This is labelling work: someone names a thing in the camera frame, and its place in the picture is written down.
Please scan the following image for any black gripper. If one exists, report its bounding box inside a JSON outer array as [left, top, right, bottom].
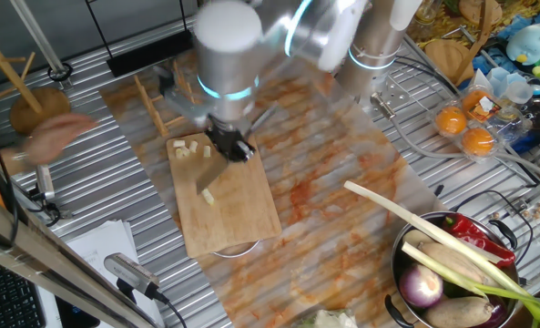
[[204, 116, 257, 163]]

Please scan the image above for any steel cleaver knife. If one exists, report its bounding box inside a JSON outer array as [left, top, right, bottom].
[[195, 103, 280, 195]]

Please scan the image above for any bare person hand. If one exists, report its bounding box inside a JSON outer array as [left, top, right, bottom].
[[23, 112, 100, 166]]

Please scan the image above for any wooden cutting board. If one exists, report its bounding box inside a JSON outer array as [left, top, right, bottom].
[[166, 131, 283, 259]]

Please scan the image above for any marble pattern table mat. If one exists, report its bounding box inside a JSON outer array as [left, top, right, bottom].
[[98, 26, 439, 328]]

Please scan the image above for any wooden peg knife rack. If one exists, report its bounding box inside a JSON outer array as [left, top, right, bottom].
[[133, 58, 196, 138]]

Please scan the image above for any long green scallion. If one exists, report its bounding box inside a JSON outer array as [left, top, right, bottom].
[[343, 180, 540, 328], [400, 241, 540, 320]]

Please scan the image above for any white paper stack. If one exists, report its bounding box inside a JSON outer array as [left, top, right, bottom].
[[36, 219, 166, 328]]

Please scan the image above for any pale green cabbage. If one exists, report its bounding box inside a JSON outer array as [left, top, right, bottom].
[[296, 308, 360, 328]]

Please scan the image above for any pale potato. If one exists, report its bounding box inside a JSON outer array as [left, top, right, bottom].
[[402, 229, 434, 248]]

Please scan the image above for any orange fruit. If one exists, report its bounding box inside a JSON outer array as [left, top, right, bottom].
[[461, 89, 494, 120], [434, 105, 468, 137], [460, 127, 496, 158]]

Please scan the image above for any wooden mug tree stand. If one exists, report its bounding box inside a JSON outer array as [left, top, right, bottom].
[[423, 0, 496, 87], [0, 0, 72, 138]]

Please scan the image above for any purple onion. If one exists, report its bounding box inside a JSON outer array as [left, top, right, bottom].
[[398, 262, 444, 310]]

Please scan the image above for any black smartphone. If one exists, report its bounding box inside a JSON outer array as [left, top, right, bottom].
[[54, 295, 102, 328]]

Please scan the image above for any silver tripod pole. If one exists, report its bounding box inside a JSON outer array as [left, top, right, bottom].
[[8, 0, 75, 90]]

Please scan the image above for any clear glass jar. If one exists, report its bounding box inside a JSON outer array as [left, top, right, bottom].
[[413, 0, 439, 25]]

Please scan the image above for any brown sweet potato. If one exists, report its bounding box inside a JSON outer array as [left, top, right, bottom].
[[423, 293, 494, 328], [418, 241, 496, 287]]

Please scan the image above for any red pepper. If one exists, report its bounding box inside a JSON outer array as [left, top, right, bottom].
[[442, 212, 517, 269]]

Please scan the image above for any clear plastic fruit container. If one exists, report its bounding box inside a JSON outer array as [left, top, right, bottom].
[[431, 84, 533, 161]]

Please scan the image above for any white plastic cup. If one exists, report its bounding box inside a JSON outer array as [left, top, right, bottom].
[[486, 67, 512, 97], [504, 80, 535, 106]]

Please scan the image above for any black keyboard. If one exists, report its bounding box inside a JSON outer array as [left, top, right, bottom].
[[0, 253, 47, 328]]

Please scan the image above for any purple eggplant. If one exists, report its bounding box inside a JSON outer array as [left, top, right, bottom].
[[467, 294, 510, 328]]

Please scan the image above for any light blue plush toy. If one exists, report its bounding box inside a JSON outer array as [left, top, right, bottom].
[[504, 24, 540, 67]]

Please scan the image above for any yellow dried pasta bag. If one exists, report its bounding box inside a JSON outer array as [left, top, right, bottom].
[[428, 0, 540, 40]]

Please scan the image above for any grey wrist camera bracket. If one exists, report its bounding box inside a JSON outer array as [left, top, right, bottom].
[[162, 86, 212, 129]]

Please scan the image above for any black gripper cable with clip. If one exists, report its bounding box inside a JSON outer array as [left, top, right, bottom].
[[153, 66, 176, 97]]

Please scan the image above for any grey hose with metal connector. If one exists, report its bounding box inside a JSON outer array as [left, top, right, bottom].
[[370, 92, 540, 183]]

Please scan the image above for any silver depth camera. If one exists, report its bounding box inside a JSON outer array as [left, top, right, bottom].
[[103, 251, 161, 298], [34, 162, 56, 201]]

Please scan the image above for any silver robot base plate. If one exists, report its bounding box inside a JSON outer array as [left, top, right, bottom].
[[364, 75, 412, 115]]

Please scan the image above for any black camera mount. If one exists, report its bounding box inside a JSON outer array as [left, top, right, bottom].
[[23, 184, 74, 225]]

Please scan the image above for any aluminium frame beam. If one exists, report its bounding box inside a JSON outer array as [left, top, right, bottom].
[[0, 186, 161, 328]]

